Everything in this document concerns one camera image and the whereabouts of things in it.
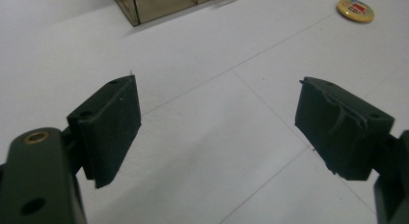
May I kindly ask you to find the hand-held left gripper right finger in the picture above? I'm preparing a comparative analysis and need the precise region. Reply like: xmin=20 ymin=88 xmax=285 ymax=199
xmin=294 ymin=76 xmax=395 ymax=182

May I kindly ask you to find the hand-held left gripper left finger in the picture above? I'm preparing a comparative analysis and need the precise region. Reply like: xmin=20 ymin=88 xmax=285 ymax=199
xmin=66 ymin=74 xmax=143 ymax=189

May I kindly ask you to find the round yellow pin badge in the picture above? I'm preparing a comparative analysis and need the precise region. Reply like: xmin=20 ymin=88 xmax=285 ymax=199
xmin=336 ymin=0 xmax=376 ymax=24

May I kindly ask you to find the transparent brown acrylic organizer box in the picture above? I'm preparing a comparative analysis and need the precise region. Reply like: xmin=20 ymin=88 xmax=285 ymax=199
xmin=107 ymin=0 xmax=235 ymax=27

